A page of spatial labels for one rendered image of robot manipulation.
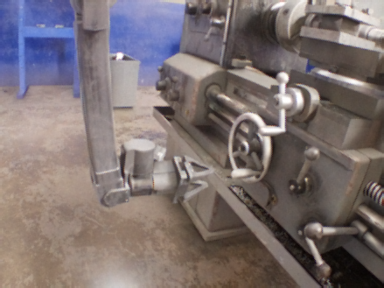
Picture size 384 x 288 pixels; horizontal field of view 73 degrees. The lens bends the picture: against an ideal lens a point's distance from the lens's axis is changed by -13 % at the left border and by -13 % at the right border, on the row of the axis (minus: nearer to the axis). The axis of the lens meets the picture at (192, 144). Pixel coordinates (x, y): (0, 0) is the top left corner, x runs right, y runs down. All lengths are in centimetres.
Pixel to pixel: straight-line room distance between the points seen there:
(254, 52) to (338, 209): 92
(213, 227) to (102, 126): 108
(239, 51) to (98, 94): 96
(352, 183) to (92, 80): 58
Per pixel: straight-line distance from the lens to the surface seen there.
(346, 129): 69
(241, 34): 139
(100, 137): 56
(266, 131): 68
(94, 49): 51
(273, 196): 90
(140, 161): 61
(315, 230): 62
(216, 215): 149
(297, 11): 131
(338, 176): 72
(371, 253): 92
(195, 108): 139
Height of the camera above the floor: 101
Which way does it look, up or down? 22 degrees down
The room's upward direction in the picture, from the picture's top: 8 degrees clockwise
